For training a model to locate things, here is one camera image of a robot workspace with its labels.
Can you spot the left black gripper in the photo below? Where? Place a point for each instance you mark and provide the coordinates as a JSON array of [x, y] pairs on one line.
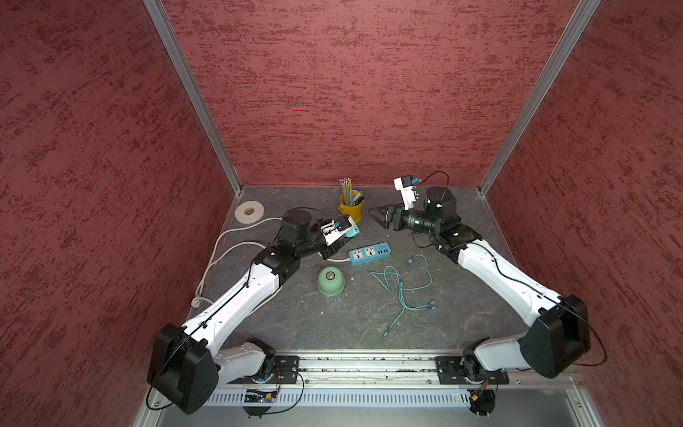
[[331, 249]]

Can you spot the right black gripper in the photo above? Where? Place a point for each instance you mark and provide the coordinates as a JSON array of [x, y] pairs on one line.
[[385, 223]]

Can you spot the teal usb charger cube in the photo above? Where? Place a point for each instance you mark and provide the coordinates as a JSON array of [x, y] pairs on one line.
[[352, 231]]

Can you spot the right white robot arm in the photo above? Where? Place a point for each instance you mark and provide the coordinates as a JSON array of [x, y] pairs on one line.
[[559, 331]]

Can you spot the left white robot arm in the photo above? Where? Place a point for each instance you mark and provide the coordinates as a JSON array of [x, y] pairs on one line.
[[189, 362]]

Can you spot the yellow metal bucket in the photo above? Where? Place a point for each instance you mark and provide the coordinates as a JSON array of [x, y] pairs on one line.
[[355, 212]]

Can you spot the black marker in bucket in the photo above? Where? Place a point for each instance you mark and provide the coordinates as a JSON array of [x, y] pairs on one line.
[[358, 198]]

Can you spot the teal power strip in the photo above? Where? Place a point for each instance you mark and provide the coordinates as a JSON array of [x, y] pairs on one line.
[[369, 254]]

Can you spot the pencils bundle in bucket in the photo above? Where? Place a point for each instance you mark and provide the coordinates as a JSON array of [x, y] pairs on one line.
[[348, 197]]

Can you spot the white tape roll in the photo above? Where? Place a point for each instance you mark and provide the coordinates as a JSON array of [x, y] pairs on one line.
[[249, 212]]

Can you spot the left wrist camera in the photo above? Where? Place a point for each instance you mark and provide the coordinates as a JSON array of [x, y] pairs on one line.
[[334, 230]]

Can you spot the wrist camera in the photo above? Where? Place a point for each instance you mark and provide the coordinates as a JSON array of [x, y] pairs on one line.
[[407, 187], [334, 230]]

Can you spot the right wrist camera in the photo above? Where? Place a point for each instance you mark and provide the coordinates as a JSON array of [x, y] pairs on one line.
[[407, 187]]

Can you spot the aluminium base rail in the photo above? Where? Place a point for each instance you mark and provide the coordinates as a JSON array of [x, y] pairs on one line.
[[393, 388]]

